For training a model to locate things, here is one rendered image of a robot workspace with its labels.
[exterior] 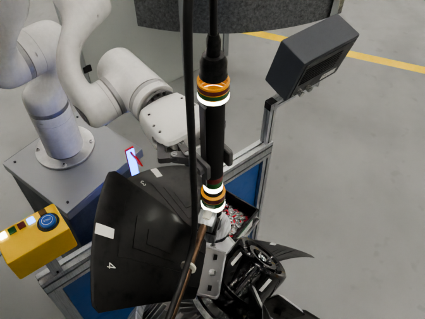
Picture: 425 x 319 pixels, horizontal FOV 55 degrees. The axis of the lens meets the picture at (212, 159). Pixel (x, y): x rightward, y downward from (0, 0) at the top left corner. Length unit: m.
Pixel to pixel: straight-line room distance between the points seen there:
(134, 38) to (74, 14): 2.04
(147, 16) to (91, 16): 1.94
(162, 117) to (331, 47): 0.79
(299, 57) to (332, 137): 1.59
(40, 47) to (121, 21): 1.57
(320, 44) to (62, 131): 0.83
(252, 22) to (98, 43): 0.94
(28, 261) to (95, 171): 0.36
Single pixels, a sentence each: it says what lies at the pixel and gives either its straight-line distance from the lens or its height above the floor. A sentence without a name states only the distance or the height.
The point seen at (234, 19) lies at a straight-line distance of 2.60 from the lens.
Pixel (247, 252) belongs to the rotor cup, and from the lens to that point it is 0.78.
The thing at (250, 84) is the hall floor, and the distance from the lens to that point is 3.12.
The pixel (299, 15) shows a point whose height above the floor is 0.62.
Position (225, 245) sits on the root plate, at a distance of 0.88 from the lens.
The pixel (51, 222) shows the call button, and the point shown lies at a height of 1.08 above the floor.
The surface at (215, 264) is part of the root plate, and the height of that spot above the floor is 1.25.
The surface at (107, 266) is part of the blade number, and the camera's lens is 0.62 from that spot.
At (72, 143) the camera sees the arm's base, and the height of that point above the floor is 1.03.
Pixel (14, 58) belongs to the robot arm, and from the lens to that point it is 1.11.
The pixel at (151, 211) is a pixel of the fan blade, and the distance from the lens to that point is 0.69.
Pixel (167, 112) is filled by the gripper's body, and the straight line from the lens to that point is 0.68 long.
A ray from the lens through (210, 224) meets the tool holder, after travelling 0.70.
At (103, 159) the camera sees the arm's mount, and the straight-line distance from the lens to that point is 1.35.
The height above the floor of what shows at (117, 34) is 0.55.
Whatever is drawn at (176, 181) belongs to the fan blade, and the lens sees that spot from 0.98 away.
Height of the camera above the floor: 1.96
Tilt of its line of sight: 50 degrees down
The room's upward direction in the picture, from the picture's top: straight up
